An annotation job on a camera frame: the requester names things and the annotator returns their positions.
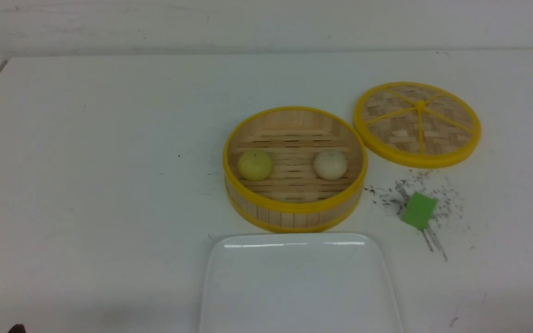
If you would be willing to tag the yellow steamed bun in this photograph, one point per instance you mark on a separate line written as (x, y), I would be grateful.
(255, 165)

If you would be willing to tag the white steamed bun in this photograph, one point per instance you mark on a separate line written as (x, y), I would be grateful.
(330, 165)

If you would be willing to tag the white rectangular plate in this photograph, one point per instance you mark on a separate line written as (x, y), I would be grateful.
(298, 283)

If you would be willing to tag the yellow bamboo steamer basket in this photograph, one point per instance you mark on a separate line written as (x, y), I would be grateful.
(293, 198)

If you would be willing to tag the yellow bamboo steamer lid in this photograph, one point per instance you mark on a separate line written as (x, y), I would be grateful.
(416, 125)

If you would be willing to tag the green cube block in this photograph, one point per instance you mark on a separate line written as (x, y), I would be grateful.
(419, 211)

